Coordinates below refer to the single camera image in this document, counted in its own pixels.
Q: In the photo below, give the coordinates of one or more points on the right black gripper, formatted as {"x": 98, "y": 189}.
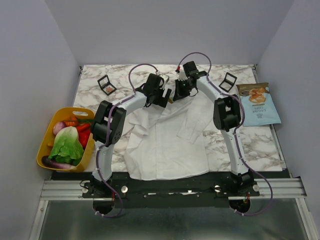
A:
{"x": 180, "y": 89}

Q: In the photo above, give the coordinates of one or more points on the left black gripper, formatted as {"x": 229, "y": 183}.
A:
{"x": 162, "y": 101}

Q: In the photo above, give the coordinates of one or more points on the white button shirt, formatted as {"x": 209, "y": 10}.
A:
{"x": 168, "y": 143}

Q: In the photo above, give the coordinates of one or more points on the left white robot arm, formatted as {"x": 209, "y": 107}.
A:
{"x": 109, "y": 121}

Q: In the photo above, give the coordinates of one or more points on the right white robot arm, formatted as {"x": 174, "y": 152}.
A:
{"x": 226, "y": 118}

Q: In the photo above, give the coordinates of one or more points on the red toy pepper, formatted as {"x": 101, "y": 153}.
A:
{"x": 84, "y": 131}

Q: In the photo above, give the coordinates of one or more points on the blue chips bag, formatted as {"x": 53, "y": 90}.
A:
{"x": 258, "y": 105}

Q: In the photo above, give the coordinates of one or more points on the orange toy carrot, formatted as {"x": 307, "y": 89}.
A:
{"x": 71, "y": 121}

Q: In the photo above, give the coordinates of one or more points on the yellow plastic basket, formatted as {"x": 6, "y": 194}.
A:
{"x": 83, "y": 115}

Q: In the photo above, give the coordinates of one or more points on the purple toy onion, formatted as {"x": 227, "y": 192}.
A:
{"x": 58, "y": 127}

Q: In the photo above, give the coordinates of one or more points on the green toy lettuce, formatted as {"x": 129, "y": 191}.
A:
{"x": 67, "y": 147}

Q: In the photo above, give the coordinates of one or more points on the purple toy eggplant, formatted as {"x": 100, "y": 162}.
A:
{"x": 51, "y": 163}

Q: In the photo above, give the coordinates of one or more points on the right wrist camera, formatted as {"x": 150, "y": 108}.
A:
{"x": 181, "y": 74}

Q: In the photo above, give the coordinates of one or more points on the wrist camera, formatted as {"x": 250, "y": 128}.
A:
{"x": 181, "y": 74}
{"x": 164, "y": 80}

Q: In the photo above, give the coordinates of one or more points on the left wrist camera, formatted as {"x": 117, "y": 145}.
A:
{"x": 164, "y": 80}

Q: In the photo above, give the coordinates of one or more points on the left black frame stand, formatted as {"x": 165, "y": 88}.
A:
{"x": 104, "y": 82}

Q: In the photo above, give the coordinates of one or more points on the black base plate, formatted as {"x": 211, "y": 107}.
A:
{"x": 213, "y": 189}

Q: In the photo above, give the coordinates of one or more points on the aluminium rail frame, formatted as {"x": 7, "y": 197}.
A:
{"x": 71, "y": 190}

